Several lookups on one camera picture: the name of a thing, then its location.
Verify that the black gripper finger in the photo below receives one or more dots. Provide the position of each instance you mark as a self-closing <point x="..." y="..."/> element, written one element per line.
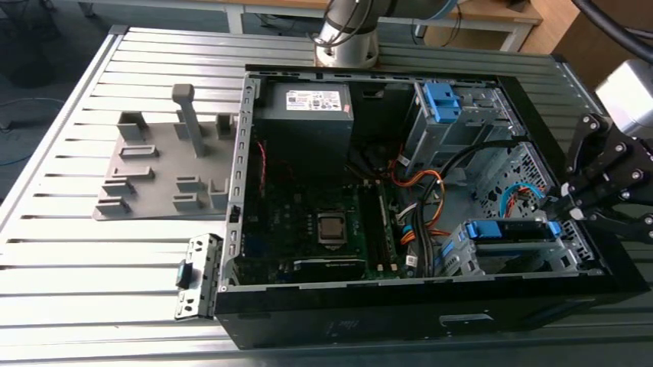
<point x="586" y="153"/>
<point x="612" y="210"/>

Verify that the hard disk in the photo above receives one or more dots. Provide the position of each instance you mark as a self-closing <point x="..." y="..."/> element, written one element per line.
<point x="485" y="229"/>

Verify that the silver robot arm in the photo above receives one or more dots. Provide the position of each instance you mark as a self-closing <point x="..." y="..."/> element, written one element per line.
<point x="351" y="49"/>

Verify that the silver disk bay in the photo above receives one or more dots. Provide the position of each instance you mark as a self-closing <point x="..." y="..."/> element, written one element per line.
<point x="510" y="248"/>

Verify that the wooden cabinet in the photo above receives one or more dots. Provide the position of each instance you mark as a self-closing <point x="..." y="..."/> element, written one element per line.
<point x="575" y="46"/>

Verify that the silver optical drive cage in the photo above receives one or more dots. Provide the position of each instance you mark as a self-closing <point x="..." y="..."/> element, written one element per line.
<point x="443" y="141"/>

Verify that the blue plastic drive latch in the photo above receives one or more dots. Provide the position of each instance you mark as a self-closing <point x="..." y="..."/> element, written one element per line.
<point x="438" y="103"/>

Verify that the green RAM stick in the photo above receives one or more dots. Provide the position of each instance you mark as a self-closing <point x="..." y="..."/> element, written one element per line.
<point x="383" y="214"/>

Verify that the CPU socket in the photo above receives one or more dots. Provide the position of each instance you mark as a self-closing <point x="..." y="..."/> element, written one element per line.
<point x="331" y="229"/>

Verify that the grey power supply unit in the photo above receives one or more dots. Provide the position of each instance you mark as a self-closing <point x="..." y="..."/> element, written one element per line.
<point x="306" y="145"/>

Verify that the black graphics card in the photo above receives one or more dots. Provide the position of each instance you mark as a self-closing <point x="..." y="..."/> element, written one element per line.
<point x="331" y="267"/>

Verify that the black PC case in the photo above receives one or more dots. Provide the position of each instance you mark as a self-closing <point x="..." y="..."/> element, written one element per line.
<point x="356" y="317"/>

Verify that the green motherboard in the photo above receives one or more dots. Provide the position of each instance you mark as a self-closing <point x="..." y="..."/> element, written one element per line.
<point x="286" y="229"/>

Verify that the grey parts rack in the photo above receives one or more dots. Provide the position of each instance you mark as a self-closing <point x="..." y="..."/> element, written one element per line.
<point x="163" y="179"/>

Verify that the black office chair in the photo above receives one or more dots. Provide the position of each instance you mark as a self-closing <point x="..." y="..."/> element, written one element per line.
<point x="31" y="72"/>

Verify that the wooden desk white frame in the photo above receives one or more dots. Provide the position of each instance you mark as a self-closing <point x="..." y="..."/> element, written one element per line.
<point x="485" y="13"/>

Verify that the hinged metal slot bracket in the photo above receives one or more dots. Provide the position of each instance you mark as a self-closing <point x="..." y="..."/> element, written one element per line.
<point x="204" y="267"/>

